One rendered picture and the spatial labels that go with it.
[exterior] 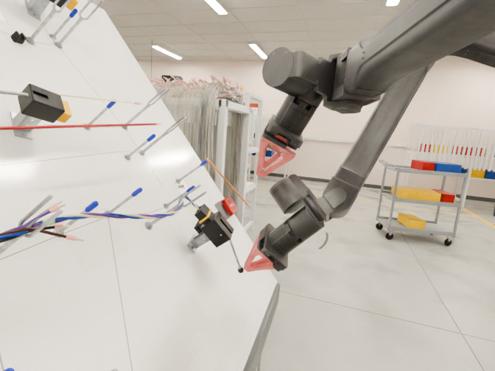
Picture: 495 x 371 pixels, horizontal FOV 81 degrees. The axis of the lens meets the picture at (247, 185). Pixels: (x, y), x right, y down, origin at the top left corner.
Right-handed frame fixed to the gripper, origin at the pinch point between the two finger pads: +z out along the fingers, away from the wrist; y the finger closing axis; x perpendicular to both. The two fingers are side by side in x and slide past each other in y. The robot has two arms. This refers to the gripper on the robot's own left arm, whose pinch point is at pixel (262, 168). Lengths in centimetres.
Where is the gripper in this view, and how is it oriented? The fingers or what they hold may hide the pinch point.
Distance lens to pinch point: 56.7
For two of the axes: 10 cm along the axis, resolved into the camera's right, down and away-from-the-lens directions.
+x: 8.7, 4.8, 0.7
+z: -4.6, 7.9, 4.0
